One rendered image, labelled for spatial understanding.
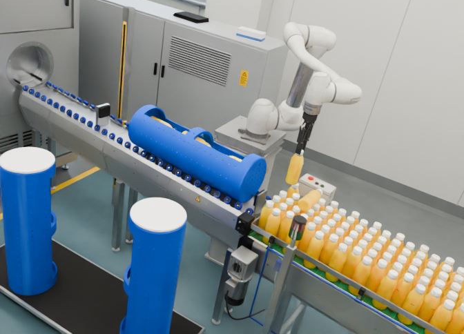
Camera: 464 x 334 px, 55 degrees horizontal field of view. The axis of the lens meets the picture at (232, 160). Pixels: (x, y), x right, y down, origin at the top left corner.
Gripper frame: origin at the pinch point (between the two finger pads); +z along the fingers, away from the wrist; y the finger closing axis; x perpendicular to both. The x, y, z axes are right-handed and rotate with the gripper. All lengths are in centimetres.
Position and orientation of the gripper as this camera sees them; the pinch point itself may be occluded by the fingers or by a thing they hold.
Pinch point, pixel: (301, 147)
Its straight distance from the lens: 243.2
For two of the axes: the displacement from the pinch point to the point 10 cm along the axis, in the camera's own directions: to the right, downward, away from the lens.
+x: 8.0, 4.0, -4.4
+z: -1.7, 8.6, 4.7
